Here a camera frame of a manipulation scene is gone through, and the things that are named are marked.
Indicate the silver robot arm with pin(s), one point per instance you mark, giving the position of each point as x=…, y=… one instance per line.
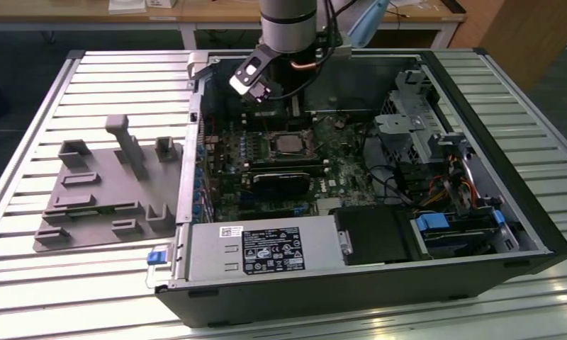
x=286, y=25

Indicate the black RAM slots row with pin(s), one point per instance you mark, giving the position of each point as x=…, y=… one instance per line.
x=271, y=122

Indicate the green motherboard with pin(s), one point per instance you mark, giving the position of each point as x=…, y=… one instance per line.
x=344, y=173

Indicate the black drive bay box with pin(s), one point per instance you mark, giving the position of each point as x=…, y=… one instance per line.
x=374, y=233

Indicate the blue case latch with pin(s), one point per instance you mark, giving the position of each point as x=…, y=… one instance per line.
x=156, y=256

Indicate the CPU socket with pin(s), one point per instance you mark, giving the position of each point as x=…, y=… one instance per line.
x=288, y=155

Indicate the black open PC case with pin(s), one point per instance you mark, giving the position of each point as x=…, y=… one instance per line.
x=359, y=301

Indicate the blue disk carrier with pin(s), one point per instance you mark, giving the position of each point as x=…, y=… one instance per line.
x=433, y=221

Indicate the black RAM sticks pair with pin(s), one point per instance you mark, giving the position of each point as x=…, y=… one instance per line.
x=283, y=164

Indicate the grey power supply unit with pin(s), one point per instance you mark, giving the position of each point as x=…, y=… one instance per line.
x=208, y=255

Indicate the wooden cabinet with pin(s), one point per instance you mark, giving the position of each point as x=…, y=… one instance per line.
x=534, y=35

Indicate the black graphics card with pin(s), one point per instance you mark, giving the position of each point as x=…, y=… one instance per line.
x=279, y=184

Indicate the white cardboard box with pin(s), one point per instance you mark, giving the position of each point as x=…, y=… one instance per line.
x=127, y=6

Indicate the small silver heatsink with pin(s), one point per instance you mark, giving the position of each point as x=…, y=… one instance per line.
x=330, y=206

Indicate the wooden desk white legs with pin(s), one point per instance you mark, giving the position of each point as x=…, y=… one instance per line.
x=52, y=16

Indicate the grey plastic parts rack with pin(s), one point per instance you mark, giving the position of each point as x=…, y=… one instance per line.
x=104, y=184

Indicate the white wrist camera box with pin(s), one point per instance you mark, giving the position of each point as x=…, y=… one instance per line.
x=250, y=71

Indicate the grey metal disk bay cage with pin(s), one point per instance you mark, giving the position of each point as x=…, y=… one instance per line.
x=406, y=134

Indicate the black label sticker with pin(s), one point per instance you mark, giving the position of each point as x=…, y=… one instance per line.
x=271, y=249

